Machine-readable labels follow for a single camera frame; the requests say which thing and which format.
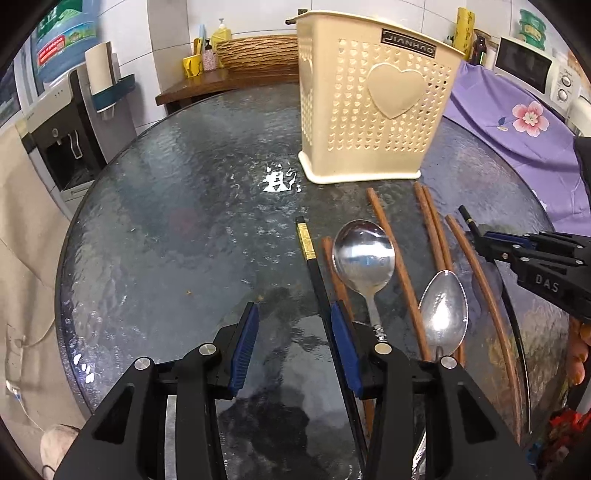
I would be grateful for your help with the white microwave oven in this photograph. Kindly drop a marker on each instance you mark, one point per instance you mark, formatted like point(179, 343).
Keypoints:
point(555, 84)

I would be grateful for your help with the beige shoe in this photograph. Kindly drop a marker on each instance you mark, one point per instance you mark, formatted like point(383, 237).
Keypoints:
point(54, 444)

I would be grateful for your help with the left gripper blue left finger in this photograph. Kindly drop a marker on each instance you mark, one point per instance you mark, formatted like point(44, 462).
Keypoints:
point(241, 347)

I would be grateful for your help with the yellow roll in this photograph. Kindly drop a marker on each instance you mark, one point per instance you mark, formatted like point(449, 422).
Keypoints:
point(465, 24)

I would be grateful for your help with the yellow mug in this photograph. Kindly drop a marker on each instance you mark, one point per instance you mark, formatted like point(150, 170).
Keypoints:
point(192, 66)

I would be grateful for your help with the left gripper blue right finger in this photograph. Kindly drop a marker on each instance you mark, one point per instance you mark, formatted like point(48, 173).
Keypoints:
point(350, 359)

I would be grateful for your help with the wooden counter shelf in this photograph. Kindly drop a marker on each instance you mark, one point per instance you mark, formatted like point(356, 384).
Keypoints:
point(194, 89)

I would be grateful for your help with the large steel spoon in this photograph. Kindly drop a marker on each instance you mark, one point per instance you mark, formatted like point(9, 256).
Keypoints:
point(364, 259)

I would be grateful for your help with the right hand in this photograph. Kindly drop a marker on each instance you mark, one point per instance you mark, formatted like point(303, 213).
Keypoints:
point(579, 337)

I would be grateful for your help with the paper cup holder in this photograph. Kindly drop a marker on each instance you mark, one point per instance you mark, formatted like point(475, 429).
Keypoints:
point(107, 88)

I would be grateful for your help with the yellow soap bottle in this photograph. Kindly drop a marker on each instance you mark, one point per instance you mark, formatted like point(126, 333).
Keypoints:
point(222, 34)

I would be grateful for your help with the small steel spoon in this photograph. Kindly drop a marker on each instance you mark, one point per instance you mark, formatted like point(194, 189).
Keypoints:
point(444, 309)

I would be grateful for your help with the pink patterned bottle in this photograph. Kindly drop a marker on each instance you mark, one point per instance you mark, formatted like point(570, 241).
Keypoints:
point(209, 58)

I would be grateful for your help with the cream plastic utensil holder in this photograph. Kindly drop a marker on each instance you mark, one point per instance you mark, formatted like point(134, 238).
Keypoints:
point(372, 97)

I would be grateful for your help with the white kettle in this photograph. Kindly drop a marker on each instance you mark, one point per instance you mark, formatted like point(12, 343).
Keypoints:
point(579, 117)

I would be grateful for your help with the dark glass bottle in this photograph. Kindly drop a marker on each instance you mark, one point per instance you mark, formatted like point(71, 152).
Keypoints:
point(479, 51)

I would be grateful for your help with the brass faucet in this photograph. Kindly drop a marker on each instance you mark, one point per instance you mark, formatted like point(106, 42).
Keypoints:
point(293, 20)

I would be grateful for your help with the water dispenser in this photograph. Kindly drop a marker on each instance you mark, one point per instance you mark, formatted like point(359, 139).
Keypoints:
point(70, 142)

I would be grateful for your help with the woven wooden basin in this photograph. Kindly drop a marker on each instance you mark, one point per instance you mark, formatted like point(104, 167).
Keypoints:
point(270, 53)

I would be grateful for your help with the purple floral cloth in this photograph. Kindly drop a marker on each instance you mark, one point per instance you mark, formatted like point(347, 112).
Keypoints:
point(526, 134)

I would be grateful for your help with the blue water bottle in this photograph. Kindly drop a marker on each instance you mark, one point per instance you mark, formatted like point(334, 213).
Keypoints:
point(63, 36)

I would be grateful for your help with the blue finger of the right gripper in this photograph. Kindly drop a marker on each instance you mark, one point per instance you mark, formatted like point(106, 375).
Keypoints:
point(504, 240)

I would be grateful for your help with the green stacked containers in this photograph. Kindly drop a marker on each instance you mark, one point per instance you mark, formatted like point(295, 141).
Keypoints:
point(532, 29)

